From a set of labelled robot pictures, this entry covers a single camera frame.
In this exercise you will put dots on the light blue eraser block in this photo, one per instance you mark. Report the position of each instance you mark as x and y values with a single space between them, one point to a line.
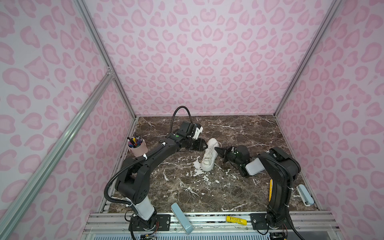
181 217

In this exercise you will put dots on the aluminium corner frame post left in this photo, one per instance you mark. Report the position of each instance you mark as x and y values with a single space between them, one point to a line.
91 26

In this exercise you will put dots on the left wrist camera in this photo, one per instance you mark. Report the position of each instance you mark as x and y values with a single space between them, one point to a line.
190 130

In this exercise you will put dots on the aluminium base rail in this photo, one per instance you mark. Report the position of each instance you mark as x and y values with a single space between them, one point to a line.
312 225

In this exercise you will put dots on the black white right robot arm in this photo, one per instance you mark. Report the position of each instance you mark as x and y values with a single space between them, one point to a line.
282 169

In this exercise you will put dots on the aluminium corner frame post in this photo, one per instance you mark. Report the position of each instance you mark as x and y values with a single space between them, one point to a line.
314 43
91 26

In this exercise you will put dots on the white knit sneaker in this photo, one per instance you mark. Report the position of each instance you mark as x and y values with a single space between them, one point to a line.
207 164

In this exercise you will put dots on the aluminium corner frame post right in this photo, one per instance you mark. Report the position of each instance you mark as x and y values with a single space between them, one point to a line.
314 43

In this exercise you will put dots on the diagonal aluminium frame bar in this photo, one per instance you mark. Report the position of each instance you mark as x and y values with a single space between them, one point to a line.
20 205

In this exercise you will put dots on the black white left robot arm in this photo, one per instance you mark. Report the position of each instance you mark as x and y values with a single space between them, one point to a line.
133 182

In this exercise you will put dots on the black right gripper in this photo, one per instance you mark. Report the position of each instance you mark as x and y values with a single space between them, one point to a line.
224 152

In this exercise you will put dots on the yellow calculator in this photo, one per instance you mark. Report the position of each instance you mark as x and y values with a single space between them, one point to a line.
270 189

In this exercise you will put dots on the pink pen cup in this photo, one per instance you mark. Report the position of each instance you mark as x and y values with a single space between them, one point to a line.
143 149

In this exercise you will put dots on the yellow marker tube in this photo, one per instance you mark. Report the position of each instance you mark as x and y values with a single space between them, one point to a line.
236 220

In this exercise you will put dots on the light blue stapler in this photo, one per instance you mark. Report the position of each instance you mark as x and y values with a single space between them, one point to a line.
305 195

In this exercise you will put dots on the coloured pens in cup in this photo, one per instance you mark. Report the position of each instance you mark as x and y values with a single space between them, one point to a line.
135 142

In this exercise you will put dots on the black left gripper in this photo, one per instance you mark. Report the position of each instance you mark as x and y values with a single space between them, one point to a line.
200 145

